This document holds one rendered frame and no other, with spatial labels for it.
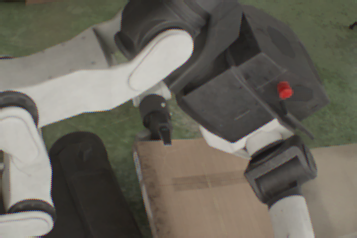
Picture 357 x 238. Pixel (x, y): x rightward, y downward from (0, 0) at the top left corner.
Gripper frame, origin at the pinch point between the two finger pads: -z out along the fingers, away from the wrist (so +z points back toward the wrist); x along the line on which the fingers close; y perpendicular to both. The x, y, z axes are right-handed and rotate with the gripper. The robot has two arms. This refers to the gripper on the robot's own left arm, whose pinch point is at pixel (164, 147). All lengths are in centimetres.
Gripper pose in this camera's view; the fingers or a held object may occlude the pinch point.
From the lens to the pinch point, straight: 149.8
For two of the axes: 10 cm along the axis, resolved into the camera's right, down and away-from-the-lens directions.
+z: -2.2, -6.9, 6.9
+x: -1.6, 7.2, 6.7
